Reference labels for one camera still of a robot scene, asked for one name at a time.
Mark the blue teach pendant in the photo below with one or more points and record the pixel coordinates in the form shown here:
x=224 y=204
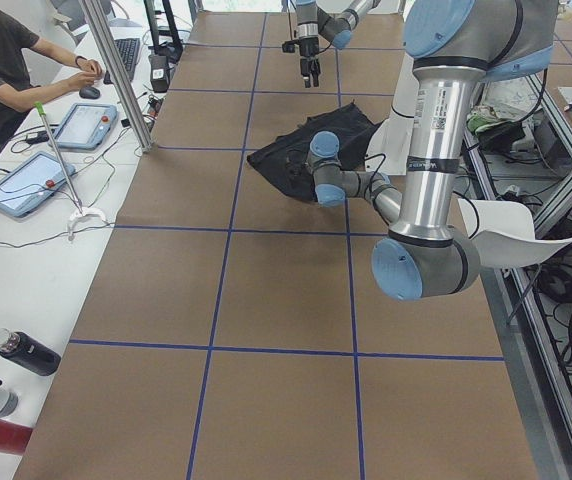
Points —
x=85 y=126
x=30 y=184

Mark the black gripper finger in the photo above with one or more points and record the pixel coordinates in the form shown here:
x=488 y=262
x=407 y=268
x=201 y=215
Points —
x=315 y=71
x=305 y=73

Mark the grabber stick tool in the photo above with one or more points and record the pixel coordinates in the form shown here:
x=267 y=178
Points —
x=80 y=211

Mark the aluminium frame post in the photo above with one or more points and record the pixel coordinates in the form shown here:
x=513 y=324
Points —
x=98 y=23

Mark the black water bottle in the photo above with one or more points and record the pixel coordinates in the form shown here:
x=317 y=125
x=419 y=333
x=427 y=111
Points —
x=23 y=350

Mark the near blue teach pendant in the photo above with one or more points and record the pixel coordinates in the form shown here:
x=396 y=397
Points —
x=30 y=184

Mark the person at keyboard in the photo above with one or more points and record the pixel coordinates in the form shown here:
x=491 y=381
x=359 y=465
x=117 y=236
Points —
x=17 y=95

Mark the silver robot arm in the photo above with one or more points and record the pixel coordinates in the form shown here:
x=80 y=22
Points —
x=454 y=46
x=312 y=23

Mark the black keyboard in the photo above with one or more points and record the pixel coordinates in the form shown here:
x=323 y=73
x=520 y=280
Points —
x=129 y=50

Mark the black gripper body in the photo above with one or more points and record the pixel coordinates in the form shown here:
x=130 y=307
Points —
x=295 y=170
x=308 y=49

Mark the far blue teach pendant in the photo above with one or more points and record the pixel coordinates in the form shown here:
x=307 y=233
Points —
x=85 y=126

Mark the black computer mouse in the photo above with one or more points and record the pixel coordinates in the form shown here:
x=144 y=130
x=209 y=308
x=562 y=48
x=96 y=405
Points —
x=90 y=93

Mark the black graphic t-shirt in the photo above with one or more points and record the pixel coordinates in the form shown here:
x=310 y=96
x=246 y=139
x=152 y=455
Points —
x=340 y=136

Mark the white plastic chair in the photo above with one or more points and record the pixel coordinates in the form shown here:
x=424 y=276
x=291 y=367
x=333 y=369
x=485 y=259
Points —
x=503 y=234

